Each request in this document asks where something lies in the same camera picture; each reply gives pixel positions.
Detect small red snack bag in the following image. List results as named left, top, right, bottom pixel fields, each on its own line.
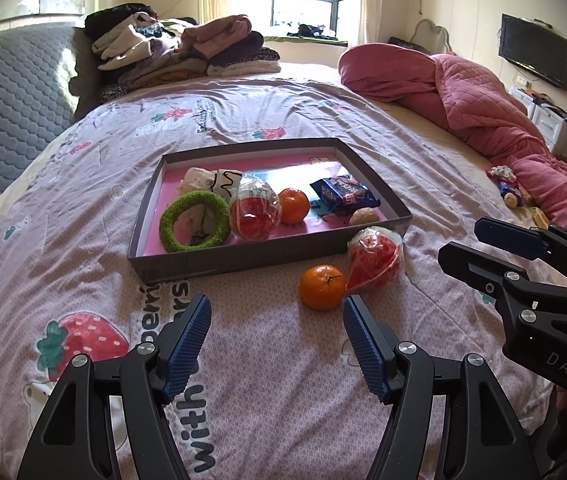
left=346, top=226, right=405, bottom=292

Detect plain orange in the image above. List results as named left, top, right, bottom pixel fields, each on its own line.
left=277, top=187, right=310, bottom=225

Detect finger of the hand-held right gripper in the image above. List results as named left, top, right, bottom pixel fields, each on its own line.
left=474, top=217, right=567, bottom=288
left=437, top=241, right=567, bottom=323

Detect orange with dark stem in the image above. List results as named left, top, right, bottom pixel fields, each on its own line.
left=299, top=264, right=345, bottom=311

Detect pile of folded clothes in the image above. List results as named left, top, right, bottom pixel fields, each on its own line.
left=84, top=4, right=282, bottom=103

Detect white drawer cabinet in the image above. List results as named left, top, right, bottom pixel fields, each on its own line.
left=508, top=85, right=567, bottom=153

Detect white wall cable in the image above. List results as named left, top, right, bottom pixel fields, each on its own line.
left=411, top=19, right=451, bottom=53

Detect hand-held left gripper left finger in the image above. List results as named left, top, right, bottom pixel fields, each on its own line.
left=16, top=294, right=212, bottom=480

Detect grey shallow cardboard box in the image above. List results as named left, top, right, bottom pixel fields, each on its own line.
left=128, top=137, right=413, bottom=284

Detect grey quilted headboard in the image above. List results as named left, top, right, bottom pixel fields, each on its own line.
left=0, top=24, right=104, bottom=236

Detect white mesh scrunchie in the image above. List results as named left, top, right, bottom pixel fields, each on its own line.
left=178, top=167, right=245, bottom=243

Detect green knitted ring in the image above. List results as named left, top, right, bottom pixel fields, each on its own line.
left=159, top=190, right=231, bottom=253

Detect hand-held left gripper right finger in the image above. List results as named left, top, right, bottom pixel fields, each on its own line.
left=342, top=294, right=544, bottom=480

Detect pink quilt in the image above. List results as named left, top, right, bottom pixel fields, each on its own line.
left=338, top=44, right=567, bottom=241

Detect large red snack bag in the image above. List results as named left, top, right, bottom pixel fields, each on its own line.
left=228, top=173, right=282, bottom=241

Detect blue snack packet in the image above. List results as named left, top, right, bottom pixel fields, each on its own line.
left=310, top=175, right=381, bottom=217

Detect black television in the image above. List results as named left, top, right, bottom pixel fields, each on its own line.
left=498, top=13, right=567, bottom=91

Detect dark clothes on windowsill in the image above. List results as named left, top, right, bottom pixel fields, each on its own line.
left=288, top=23, right=337, bottom=39

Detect small toy figure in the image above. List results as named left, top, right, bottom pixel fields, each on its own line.
left=486, top=165, right=534, bottom=209

